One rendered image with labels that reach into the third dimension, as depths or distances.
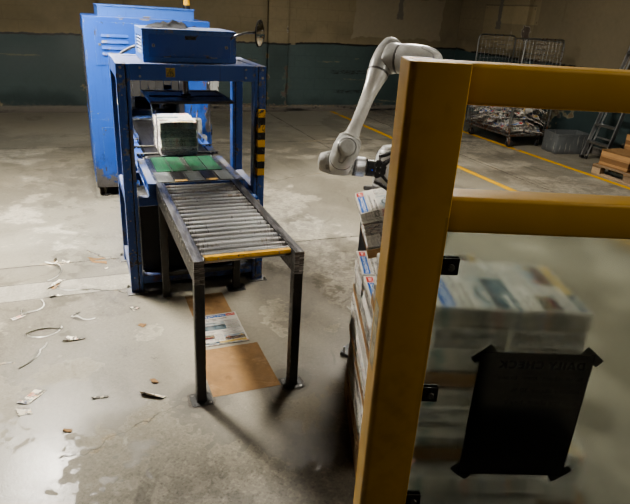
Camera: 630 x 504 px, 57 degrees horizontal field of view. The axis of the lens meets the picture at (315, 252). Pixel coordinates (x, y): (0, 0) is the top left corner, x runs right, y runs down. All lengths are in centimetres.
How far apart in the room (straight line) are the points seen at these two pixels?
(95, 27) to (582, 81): 548
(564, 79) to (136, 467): 239
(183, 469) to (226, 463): 19
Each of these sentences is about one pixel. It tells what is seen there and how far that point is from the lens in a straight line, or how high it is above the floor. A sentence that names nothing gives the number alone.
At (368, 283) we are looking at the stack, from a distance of 252.
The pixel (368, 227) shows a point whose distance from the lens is 256.
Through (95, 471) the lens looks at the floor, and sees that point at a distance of 286.
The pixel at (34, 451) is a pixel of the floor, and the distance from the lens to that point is 304.
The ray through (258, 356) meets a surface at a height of 0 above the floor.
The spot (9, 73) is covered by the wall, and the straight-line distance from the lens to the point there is 1138.
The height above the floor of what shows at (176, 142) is 90.
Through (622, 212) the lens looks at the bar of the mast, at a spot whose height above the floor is 164.
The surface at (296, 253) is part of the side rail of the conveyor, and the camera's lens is 286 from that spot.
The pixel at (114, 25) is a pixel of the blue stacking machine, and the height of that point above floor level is 167.
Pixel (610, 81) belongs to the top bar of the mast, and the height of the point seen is 184.
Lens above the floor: 191
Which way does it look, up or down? 23 degrees down
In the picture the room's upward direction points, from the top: 3 degrees clockwise
